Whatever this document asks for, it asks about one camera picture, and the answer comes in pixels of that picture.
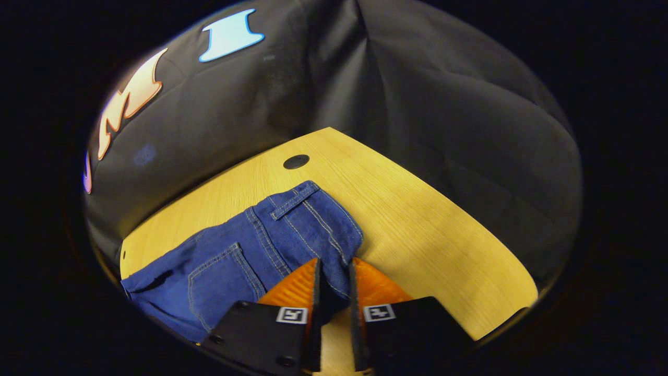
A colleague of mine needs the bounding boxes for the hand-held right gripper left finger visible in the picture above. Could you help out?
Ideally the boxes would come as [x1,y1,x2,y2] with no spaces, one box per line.
[200,257,322,376]

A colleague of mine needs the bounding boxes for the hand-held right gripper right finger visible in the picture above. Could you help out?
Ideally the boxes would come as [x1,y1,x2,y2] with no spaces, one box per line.
[348,257,476,373]

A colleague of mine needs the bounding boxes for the blue denim jeans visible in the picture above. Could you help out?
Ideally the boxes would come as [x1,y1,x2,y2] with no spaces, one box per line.
[120,180,365,344]

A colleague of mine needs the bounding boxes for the black backdrop cloth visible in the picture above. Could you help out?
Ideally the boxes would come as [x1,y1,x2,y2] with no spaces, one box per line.
[82,0,583,293]

